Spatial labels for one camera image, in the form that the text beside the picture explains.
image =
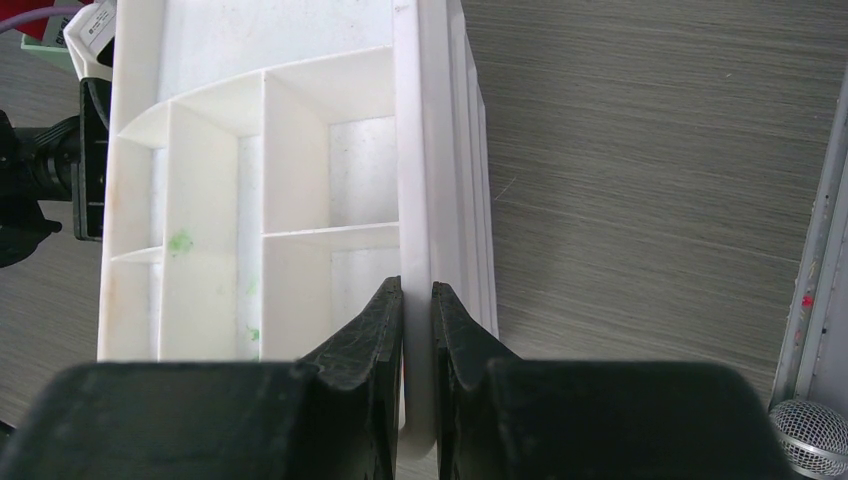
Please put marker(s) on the green file organizer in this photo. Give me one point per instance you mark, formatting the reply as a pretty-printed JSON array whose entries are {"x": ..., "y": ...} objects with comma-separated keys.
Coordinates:
[{"x": 55, "y": 56}]

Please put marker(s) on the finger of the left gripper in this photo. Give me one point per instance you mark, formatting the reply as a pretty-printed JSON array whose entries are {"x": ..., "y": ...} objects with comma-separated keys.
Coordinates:
[{"x": 89, "y": 173}]

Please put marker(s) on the white drawer organizer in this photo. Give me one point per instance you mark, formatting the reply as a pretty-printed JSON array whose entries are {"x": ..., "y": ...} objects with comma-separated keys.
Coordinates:
[{"x": 270, "y": 163}]

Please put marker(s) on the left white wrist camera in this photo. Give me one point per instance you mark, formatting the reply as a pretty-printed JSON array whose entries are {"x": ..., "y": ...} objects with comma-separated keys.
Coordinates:
[{"x": 89, "y": 37}]

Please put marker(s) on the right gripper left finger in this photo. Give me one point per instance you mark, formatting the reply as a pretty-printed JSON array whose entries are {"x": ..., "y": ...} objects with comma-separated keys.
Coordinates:
[{"x": 333, "y": 414}]

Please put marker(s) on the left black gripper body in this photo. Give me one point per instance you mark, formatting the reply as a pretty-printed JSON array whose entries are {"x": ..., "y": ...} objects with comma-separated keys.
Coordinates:
[{"x": 36, "y": 166}]

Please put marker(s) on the silver mesh microphone head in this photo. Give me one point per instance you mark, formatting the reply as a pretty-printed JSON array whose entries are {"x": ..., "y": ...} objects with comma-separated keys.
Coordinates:
[{"x": 813, "y": 438}]

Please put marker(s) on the red notebook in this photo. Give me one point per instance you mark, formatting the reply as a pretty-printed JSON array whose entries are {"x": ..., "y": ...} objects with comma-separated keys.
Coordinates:
[{"x": 36, "y": 28}]

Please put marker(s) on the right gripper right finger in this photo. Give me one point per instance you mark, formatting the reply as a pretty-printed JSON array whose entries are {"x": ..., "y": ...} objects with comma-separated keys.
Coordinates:
[{"x": 505, "y": 417}]

